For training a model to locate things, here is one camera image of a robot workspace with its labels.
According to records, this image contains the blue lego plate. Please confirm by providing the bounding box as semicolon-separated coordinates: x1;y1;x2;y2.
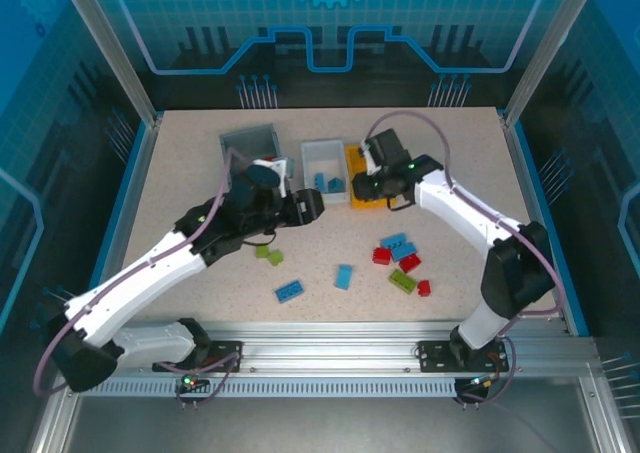
273;279;307;304

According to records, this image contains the yellow plastic bin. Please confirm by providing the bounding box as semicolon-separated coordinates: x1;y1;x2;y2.
344;142;399;212

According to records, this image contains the grey plastic bin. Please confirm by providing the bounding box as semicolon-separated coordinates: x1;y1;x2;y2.
218;122;296;194

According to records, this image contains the white plastic bin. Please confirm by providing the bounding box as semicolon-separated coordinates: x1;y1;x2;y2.
300;139;349;207

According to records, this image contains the aluminium and blue side rail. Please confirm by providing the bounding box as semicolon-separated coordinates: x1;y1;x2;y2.
82;115;164;324
502;112;590;337

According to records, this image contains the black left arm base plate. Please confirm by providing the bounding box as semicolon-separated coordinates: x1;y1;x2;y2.
152;340;245;374

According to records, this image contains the aluminium mounting rail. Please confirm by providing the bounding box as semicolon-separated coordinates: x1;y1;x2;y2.
197;320;599;379

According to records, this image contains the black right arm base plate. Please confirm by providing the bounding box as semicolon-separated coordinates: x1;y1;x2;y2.
416;339;517;374

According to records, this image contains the slotted grey cable duct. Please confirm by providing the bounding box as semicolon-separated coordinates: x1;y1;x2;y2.
92;376;464;400

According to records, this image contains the aluminium frame post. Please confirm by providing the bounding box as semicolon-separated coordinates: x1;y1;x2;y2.
54;0;164;127
502;0;604;127

